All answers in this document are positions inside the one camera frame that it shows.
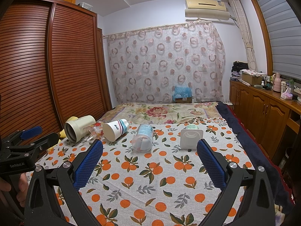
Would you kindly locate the grey window blind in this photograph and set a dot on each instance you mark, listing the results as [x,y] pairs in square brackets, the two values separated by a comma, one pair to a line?
[283,29]

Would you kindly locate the pink tissue pack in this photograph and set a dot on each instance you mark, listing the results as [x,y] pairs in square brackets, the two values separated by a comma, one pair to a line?
[287,94]

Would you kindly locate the stack of folded clothes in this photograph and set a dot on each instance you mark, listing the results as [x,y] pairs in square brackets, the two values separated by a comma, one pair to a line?
[237,68]

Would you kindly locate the beige tied window curtain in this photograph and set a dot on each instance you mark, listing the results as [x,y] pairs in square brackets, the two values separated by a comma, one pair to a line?
[245,33]

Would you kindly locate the white box atop wardrobe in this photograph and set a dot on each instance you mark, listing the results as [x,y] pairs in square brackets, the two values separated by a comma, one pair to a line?
[85,6]

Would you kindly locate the clear plastic cup blue label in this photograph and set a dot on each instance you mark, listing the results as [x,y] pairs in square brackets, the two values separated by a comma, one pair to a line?
[143,139]

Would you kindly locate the wooden sideboard cabinet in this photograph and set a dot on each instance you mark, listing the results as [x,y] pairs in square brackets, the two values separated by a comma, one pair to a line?
[273,122]

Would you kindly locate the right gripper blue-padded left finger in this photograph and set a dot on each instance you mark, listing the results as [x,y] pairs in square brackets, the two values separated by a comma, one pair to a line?
[42,206]

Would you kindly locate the cardboard box blue wrap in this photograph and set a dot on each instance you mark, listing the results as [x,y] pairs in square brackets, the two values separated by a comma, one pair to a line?
[182,95]

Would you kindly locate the white striped paper cup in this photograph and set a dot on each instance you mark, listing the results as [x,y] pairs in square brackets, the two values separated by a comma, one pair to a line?
[115,129]

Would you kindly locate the clear glass floral cup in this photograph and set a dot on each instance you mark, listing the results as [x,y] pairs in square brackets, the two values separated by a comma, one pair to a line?
[93,132]

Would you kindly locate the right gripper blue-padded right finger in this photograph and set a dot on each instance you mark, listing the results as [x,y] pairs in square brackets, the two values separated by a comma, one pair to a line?
[257,206]

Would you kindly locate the pink circle pattern curtain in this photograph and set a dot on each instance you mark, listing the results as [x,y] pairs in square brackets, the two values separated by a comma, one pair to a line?
[146,65]

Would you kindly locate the orange fruit print cloth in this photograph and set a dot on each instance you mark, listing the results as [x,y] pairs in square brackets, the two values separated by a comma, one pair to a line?
[167,185]

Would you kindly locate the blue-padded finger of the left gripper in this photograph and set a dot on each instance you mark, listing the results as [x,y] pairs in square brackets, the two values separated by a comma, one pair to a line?
[17,137]
[44,143]

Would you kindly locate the cardboard box on cabinet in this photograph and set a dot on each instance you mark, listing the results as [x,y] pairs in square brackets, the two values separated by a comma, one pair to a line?
[251,79]

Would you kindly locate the dark blue blanket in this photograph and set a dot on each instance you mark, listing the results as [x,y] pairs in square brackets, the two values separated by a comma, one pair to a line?
[281,192]

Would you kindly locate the green yogurt cup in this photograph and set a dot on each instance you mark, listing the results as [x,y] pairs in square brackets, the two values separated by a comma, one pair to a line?
[190,136]

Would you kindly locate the person's left hand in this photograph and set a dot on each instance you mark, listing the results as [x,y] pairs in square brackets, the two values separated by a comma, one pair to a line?
[22,194]

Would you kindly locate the wall air conditioner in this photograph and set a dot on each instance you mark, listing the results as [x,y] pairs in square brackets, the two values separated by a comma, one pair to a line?
[212,9]

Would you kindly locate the brown louvered wardrobe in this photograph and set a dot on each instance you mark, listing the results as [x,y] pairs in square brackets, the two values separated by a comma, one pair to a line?
[52,65]

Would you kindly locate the floral bed blanket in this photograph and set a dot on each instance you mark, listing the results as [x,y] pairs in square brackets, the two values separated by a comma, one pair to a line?
[139,113]

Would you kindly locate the yellow plush toy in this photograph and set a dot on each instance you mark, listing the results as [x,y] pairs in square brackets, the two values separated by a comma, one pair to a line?
[62,134]

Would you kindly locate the cream thermos mug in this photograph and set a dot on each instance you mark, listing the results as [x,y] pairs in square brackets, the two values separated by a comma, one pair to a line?
[76,128]

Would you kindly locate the pink thermos jug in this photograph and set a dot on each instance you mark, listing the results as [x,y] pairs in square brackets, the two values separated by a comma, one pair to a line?
[276,82]

